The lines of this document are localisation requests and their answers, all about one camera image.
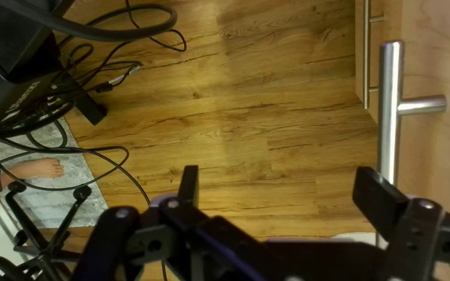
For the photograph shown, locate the person bare foot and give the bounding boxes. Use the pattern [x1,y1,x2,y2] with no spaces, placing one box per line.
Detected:
[0,158,64,191]

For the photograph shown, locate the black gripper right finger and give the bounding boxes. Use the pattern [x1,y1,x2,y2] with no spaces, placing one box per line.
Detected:
[351,167,409,240]

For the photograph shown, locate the silver drawer handle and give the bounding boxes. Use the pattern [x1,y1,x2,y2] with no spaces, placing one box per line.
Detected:
[378,41,447,184]

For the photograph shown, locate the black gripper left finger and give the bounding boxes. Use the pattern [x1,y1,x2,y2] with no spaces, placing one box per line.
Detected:
[178,166,198,205]

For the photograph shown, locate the wooden top drawer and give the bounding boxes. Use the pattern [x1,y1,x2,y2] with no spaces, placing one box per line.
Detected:
[378,0,450,211]

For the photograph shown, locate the black floor cables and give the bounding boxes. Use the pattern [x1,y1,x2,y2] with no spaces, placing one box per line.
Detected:
[0,0,189,205]

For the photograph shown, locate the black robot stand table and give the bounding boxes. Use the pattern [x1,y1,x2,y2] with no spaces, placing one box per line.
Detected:
[0,0,109,137]

